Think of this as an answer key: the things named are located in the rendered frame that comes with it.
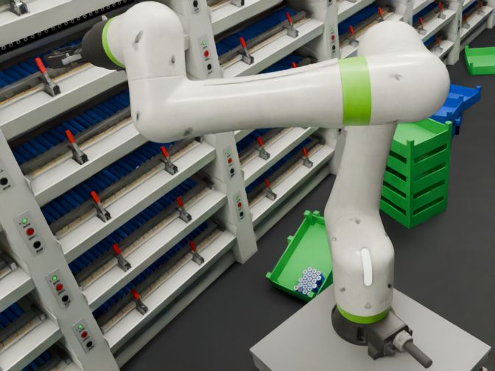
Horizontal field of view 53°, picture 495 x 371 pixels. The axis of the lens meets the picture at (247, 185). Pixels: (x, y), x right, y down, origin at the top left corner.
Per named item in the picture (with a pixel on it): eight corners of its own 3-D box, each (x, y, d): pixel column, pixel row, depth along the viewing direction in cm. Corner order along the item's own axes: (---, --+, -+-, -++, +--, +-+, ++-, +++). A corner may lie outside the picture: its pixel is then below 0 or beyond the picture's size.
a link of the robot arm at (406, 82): (433, 98, 93) (439, 33, 86) (455, 132, 82) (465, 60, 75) (334, 108, 94) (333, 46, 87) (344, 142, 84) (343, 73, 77)
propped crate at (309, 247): (318, 307, 172) (311, 297, 167) (272, 285, 185) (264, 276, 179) (358, 236, 182) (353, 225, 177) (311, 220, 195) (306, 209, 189)
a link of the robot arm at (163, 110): (332, 59, 90) (339, 57, 79) (336, 123, 92) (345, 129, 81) (135, 81, 93) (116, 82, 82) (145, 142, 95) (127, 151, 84)
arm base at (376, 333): (448, 358, 107) (451, 340, 103) (396, 395, 102) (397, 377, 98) (365, 287, 126) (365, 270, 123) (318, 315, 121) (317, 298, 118)
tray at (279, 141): (329, 118, 222) (335, 93, 212) (242, 190, 187) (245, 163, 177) (292, 100, 230) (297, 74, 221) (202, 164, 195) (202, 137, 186)
